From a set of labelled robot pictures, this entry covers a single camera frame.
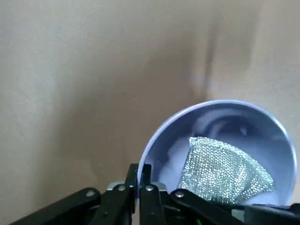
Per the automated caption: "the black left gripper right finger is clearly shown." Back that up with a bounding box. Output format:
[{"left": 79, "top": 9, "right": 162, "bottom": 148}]
[{"left": 139, "top": 164, "right": 244, "bottom": 225}]

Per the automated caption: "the purple bowl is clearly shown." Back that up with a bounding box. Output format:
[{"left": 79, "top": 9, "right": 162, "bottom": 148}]
[{"left": 138, "top": 99, "right": 296, "bottom": 207}]

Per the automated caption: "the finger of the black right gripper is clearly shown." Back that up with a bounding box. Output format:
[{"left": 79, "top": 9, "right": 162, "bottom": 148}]
[{"left": 242, "top": 202, "right": 300, "bottom": 225}]

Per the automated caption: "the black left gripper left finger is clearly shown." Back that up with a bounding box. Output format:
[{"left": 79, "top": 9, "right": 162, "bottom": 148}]
[{"left": 14, "top": 163, "right": 139, "bottom": 225}]

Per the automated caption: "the silver sponge cloth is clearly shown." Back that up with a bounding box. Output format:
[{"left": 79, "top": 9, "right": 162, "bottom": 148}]
[{"left": 177, "top": 136, "right": 275, "bottom": 204}]

